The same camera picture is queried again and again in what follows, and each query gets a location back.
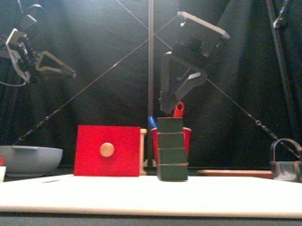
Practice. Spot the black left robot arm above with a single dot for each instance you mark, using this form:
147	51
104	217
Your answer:
33	17

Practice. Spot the pink rectangular plate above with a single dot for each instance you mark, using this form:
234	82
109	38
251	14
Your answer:
235	173

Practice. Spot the white cutting board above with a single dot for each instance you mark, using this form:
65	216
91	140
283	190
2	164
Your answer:
117	197

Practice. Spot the red toy utensil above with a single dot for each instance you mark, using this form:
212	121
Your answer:
175	114

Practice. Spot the blue toy utensil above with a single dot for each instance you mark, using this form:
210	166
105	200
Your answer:
152	121

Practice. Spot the red ribbed cup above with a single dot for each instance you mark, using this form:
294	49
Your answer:
187	138

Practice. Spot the light wooden box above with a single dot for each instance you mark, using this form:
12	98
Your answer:
143	147

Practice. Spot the blue-grey bowl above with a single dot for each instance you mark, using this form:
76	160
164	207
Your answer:
30	161

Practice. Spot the pink red block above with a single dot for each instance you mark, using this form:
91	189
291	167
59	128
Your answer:
1	173

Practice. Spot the small metal pot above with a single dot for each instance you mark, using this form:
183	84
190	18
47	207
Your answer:
284	172

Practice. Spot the vertical metal frame pole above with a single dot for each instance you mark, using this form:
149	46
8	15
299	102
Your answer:
149	58

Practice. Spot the slanted metal frame pole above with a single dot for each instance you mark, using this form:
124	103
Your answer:
276	58

